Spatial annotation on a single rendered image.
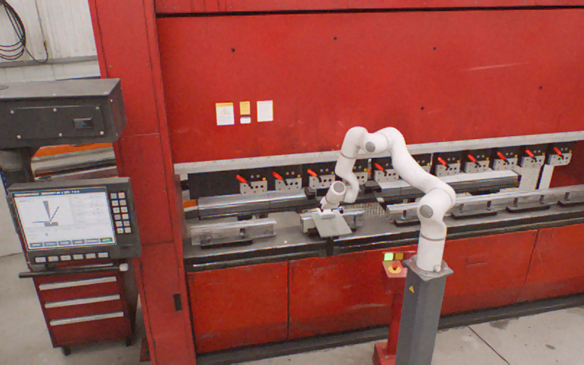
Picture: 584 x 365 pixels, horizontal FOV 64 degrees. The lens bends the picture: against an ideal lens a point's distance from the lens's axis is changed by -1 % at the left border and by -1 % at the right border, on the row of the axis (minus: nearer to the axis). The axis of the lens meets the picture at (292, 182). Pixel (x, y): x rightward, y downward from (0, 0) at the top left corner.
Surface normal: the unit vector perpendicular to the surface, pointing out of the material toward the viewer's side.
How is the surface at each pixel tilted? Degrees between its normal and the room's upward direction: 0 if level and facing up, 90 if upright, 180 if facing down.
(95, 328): 90
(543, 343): 0
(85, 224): 90
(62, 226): 90
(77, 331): 90
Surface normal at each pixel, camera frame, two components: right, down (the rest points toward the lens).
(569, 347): 0.00, -0.90
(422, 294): -0.36, 0.40
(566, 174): -0.98, 0.09
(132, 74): 0.21, 0.43
